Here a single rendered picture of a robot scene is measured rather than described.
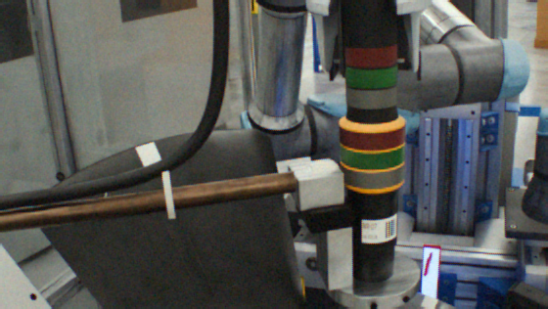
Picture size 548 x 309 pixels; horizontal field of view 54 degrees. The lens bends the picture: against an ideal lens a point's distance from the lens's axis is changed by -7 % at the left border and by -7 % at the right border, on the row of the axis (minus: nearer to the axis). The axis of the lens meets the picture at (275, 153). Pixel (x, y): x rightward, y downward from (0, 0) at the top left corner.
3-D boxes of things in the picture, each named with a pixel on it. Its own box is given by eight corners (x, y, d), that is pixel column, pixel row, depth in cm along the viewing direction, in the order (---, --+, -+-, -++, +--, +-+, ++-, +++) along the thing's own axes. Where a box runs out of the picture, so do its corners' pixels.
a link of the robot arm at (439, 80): (458, 130, 64) (460, 34, 60) (369, 144, 61) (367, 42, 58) (426, 112, 71) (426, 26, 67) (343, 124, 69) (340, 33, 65)
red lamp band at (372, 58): (354, 69, 34) (354, 50, 33) (337, 61, 37) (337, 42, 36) (406, 65, 34) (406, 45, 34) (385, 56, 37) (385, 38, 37)
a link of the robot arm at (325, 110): (371, 157, 125) (370, 98, 120) (312, 167, 122) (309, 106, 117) (350, 142, 136) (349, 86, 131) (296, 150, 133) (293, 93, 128)
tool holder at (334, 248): (313, 327, 37) (306, 193, 34) (288, 274, 43) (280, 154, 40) (435, 299, 39) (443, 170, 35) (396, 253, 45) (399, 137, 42)
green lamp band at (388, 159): (352, 174, 35) (352, 156, 35) (331, 153, 39) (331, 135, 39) (416, 164, 36) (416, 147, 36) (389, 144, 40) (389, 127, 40)
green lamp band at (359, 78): (355, 91, 34) (355, 71, 34) (338, 79, 37) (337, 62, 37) (406, 85, 35) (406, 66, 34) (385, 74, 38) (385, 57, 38)
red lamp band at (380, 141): (352, 154, 35) (351, 136, 35) (331, 134, 39) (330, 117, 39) (416, 146, 36) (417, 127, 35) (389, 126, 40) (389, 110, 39)
